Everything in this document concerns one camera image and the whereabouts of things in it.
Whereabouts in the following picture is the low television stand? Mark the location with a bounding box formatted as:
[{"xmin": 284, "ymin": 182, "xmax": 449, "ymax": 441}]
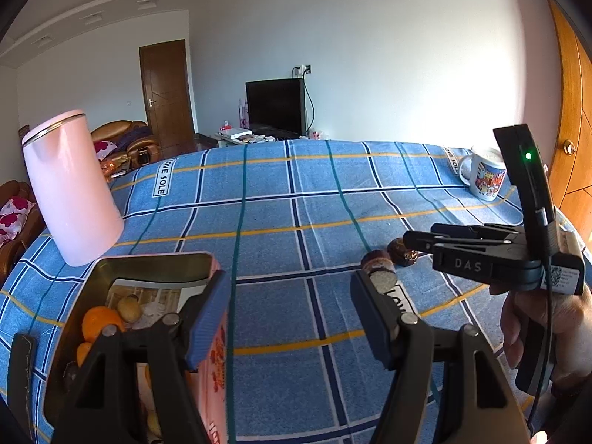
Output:
[{"xmin": 215, "ymin": 127, "xmax": 324, "ymax": 149}]

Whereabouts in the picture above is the brown leather sofa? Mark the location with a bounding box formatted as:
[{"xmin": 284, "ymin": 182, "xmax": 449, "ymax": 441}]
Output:
[{"xmin": 0, "ymin": 180, "xmax": 47, "ymax": 283}]

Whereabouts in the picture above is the white printed mug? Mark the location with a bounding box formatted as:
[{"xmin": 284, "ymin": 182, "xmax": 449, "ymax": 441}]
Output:
[{"xmin": 458, "ymin": 147, "xmax": 508, "ymax": 202}]

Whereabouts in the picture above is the pink electric kettle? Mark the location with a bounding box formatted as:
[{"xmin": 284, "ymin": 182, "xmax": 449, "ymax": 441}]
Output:
[{"xmin": 21, "ymin": 110, "xmax": 125, "ymax": 268}]

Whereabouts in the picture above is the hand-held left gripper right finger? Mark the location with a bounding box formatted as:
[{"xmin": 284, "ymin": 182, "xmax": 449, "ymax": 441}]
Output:
[{"xmin": 350, "ymin": 269, "xmax": 532, "ymax": 444}]

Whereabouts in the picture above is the brown fruit with cut face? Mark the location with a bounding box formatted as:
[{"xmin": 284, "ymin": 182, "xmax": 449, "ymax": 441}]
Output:
[{"xmin": 361, "ymin": 250, "xmax": 398, "ymax": 294}]

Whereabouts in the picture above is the blue plaid tablecloth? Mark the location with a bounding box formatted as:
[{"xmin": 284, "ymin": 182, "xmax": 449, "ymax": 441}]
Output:
[{"xmin": 0, "ymin": 140, "xmax": 592, "ymax": 444}]

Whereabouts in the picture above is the dark brown wooden door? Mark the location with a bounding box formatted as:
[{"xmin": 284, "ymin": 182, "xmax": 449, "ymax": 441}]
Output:
[{"xmin": 139, "ymin": 39, "xmax": 195, "ymax": 160}]

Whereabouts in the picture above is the dark brown wrinkled fruit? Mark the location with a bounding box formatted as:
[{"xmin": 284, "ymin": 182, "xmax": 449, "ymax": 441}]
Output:
[{"xmin": 387, "ymin": 237, "xmax": 421, "ymax": 268}]

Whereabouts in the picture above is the black television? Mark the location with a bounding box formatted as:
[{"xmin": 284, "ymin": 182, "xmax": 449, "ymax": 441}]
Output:
[{"xmin": 245, "ymin": 78, "xmax": 306, "ymax": 136}]

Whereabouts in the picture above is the brown leather armchair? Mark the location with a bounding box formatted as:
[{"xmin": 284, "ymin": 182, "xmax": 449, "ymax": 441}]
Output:
[{"xmin": 91, "ymin": 120, "xmax": 162, "ymax": 172}]

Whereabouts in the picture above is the orange wooden door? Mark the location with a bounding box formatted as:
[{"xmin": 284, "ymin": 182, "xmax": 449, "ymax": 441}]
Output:
[{"xmin": 547, "ymin": 0, "xmax": 592, "ymax": 243}]

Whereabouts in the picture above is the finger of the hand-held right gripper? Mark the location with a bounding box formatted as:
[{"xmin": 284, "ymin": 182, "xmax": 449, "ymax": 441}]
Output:
[
  {"xmin": 431, "ymin": 223, "xmax": 525, "ymax": 241},
  {"xmin": 402, "ymin": 230, "xmax": 523, "ymax": 253}
]

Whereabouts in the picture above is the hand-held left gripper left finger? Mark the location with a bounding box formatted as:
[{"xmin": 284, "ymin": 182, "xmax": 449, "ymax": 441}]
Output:
[{"xmin": 53, "ymin": 268, "xmax": 232, "ymax": 444}]

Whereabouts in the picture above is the person's right hand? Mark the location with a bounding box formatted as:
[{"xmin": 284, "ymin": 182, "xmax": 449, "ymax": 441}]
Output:
[{"xmin": 490, "ymin": 284, "xmax": 592, "ymax": 397}]

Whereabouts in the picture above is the orange plastic bag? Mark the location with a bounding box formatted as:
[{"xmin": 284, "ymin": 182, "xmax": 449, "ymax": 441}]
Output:
[{"xmin": 102, "ymin": 157, "xmax": 132, "ymax": 181}]

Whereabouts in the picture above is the printed paper leaflet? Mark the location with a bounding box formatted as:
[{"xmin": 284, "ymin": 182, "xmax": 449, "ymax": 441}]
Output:
[{"xmin": 106, "ymin": 280, "xmax": 186, "ymax": 330}]

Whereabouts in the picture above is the pink tin box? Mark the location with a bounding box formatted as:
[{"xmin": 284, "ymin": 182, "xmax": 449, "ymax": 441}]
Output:
[{"xmin": 44, "ymin": 252, "xmax": 229, "ymax": 444}]

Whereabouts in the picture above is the purple blanket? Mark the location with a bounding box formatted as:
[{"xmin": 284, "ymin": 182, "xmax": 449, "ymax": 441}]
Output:
[{"xmin": 118, "ymin": 134, "xmax": 155, "ymax": 149}]

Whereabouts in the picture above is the black power cable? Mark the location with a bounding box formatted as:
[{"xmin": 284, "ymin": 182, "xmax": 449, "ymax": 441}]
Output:
[{"xmin": 303, "ymin": 74, "xmax": 316, "ymax": 137}]

